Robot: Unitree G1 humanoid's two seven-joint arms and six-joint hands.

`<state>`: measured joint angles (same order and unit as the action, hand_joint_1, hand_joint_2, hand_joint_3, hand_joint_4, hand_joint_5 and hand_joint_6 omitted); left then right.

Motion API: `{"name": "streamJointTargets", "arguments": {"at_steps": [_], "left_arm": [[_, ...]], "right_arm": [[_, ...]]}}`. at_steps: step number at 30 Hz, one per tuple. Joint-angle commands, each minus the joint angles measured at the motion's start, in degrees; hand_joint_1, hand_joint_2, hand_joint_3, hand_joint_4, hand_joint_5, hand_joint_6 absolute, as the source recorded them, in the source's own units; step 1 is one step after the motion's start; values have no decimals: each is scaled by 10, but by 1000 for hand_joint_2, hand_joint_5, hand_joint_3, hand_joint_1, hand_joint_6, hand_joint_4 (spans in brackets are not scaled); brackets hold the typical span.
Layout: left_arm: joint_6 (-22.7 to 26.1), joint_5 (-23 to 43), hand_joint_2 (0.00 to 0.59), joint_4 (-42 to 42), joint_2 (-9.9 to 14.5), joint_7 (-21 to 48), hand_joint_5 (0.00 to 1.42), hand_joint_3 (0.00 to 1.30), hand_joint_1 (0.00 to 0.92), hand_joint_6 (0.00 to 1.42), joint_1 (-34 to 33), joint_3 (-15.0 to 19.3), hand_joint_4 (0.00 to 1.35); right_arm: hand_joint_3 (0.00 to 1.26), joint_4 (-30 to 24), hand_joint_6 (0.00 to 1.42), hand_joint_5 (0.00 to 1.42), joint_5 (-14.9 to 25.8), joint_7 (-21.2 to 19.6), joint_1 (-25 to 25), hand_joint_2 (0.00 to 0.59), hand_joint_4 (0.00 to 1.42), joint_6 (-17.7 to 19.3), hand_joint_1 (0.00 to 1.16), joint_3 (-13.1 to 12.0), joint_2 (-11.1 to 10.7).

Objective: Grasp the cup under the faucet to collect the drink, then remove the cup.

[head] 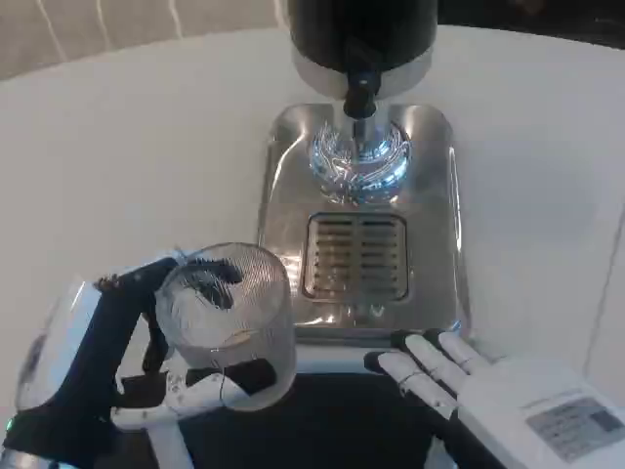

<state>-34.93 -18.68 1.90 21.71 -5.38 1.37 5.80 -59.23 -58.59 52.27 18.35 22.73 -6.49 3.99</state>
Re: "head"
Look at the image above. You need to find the black dispenser tap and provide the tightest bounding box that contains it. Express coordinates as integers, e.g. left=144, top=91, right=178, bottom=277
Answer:
left=341, top=46, right=385, bottom=121

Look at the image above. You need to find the steel drip tray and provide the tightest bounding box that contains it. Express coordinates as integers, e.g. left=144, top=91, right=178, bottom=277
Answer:
left=256, top=103, right=474, bottom=346

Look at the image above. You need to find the black white robot torso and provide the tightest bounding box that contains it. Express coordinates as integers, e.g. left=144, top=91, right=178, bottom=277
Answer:
left=116, top=359, right=448, bottom=469

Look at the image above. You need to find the slotted steel tray grid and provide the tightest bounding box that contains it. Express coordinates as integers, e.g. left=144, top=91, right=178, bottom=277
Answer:
left=301, top=212, right=409, bottom=300

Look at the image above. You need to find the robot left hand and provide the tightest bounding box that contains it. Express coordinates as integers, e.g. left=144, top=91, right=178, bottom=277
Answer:
left=7, top=256, right=279, bottom=463

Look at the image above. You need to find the clear ribbed glass cup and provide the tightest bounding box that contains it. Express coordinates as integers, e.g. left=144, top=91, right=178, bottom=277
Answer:
left=154, top=242, right=299, bottom=414

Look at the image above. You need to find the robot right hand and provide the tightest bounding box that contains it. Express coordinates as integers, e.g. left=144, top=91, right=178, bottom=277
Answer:
left=363, top=328, right=625, bottom=469

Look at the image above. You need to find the black steel drink dispenser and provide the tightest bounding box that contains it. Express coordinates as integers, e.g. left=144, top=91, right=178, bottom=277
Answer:
left=285, top=0, right=438, bottom=121

